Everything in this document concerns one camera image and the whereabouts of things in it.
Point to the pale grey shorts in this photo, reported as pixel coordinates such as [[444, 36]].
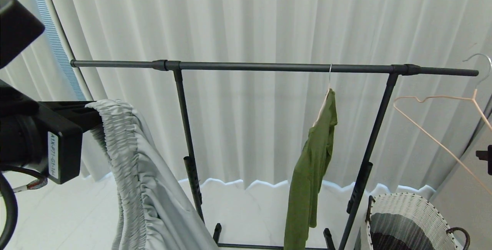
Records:
[[153, 204]]

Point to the white curtain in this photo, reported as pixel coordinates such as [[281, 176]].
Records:
[[250, 19], [46, 73]]

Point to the green printed shirt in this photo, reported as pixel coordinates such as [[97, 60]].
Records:
[[307, 173]]

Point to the window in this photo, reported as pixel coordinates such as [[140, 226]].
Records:
[[54, 30]]

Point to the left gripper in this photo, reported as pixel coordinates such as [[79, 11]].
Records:
[[61, 146]]

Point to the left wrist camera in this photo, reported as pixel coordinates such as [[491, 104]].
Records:
[[15, 30]]

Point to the white laundry basket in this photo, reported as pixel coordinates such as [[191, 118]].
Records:
[[399, 204]]

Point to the black clothes rack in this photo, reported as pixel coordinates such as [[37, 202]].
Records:
[[269, 66]]

